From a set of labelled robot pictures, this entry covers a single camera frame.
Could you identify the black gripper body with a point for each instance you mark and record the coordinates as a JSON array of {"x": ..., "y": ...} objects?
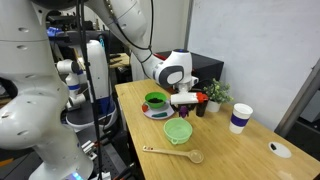
[{"x": 189, "y": 106}]

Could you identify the purple toy vegetable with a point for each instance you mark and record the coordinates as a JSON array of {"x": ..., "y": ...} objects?
[{"x": 183, "y": 111}]

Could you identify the white round plate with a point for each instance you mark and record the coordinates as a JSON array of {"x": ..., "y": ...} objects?
[{"x": 165, "y": 108}]

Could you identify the dark green toy zucchini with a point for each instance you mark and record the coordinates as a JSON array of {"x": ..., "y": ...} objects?
[{"x": 163, "y": 114}]

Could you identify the red black microwave oven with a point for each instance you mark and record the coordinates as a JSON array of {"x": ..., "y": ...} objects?
[{"x": 203, "y": 70}]

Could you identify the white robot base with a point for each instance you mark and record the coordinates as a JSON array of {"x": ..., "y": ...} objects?
[{"x": 33, "y": 118}]

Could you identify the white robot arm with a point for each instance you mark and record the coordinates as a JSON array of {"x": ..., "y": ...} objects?
[{"x": 125, "y": 19}]

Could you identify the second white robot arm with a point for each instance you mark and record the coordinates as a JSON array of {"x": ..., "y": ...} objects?
[{"x": 82, "y": 83}]

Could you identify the bright green bowl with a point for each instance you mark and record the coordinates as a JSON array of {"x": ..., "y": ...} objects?
[{"x": 155, "y": 99}]

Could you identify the mint green bowl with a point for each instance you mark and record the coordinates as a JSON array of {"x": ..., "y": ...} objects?
[{"x": 177, "y": 130}]

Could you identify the black cup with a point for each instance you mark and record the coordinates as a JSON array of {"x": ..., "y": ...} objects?
[{"x": 200, "y": 109}]

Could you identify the small green plant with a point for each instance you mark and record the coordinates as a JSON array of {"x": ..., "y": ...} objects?
[{"x": 218, "y": 93}]

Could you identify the wooden spoon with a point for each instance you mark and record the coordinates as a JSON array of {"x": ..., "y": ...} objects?
[{"x": 194, "y": 156}]

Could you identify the white blue paper cup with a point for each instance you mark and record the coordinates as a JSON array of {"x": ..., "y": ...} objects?
[{"x": 240, "y": 117}]

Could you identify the white round table grommet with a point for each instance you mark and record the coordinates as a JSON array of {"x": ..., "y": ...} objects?
[{"x": 279, "y": 149}]

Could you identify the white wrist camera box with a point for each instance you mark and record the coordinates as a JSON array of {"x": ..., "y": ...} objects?
[{"x": 188, "y": 98}]

